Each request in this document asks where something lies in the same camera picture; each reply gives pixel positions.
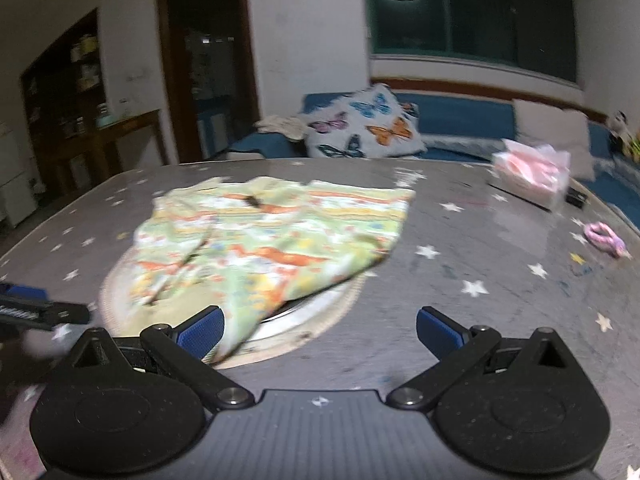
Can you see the dark wooden shelf cabinet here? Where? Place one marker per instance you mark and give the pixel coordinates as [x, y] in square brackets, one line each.
[50, 85]

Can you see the pink tissue packet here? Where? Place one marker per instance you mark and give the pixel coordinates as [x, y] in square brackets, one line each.
[530, 170]

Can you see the round beige mat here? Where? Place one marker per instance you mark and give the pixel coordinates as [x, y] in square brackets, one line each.
[112, 305]

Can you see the green orange printed garment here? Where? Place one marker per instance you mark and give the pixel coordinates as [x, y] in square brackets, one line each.
[280, 240]

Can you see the plain white pillow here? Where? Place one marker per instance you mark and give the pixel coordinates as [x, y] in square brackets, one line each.
[550, 125]

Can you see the small black object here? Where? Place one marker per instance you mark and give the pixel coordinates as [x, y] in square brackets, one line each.
[576, 197]

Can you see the butterfly print pillow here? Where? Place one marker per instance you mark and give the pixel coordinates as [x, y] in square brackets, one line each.
[365, 125]

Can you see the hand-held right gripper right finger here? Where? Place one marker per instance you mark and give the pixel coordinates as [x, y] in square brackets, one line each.
[440, 332]

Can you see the dark window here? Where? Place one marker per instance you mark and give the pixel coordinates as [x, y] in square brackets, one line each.
[475, 10]

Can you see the round metal plate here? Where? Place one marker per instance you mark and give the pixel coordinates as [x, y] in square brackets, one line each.
[300, 312]

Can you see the dark wooden door frame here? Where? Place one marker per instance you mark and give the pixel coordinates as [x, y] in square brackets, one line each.
[165, 85]

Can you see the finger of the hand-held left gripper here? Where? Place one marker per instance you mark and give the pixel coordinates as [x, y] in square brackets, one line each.
[70, 312]

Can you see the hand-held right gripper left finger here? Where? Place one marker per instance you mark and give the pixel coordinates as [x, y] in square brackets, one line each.
[202, 332]

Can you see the white appliance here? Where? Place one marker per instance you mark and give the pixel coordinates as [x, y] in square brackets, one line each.
[15, 195]

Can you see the wooden side table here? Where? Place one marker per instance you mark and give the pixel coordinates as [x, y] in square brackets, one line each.
[130, 122]

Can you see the white crumpled cloth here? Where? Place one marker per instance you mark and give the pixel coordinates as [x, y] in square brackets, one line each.
[282, 125]

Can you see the blue sofa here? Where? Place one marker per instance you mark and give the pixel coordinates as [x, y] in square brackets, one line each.
[460, 115]

